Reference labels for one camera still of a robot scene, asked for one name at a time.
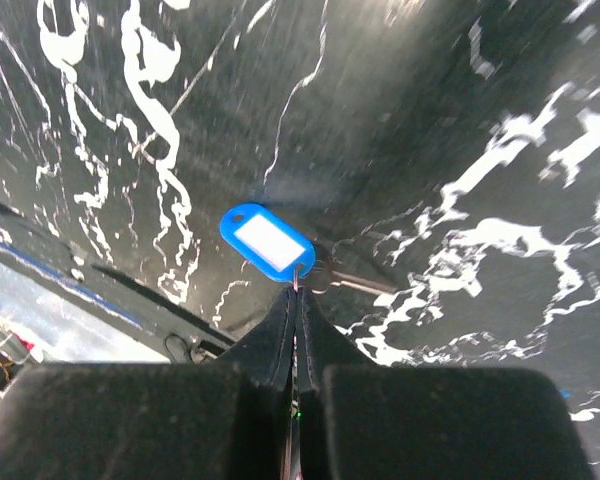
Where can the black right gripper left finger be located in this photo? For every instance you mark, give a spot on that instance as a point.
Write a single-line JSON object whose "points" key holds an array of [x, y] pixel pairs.
{"points": [[226, 419]]}

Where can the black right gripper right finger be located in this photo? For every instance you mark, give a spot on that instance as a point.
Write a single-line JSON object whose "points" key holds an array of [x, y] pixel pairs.
{"points": [[360, 420]]}

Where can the blue key tag with key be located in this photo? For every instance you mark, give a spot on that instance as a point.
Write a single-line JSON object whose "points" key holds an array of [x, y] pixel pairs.
{"points": [[284, 255]]}

